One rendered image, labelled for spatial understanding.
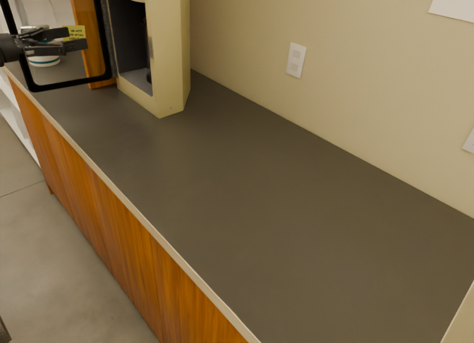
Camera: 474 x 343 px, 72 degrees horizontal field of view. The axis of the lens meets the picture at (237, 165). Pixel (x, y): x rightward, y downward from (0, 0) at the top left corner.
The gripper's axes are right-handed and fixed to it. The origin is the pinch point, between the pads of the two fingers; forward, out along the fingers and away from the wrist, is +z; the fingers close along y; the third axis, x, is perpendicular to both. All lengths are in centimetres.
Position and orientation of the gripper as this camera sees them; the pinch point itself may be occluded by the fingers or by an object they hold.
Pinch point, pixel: (73, 37)
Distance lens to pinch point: 120.1
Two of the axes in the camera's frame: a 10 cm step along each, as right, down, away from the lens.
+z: 7.3, -3.7, 5.8
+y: -6.8, -4.8, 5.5
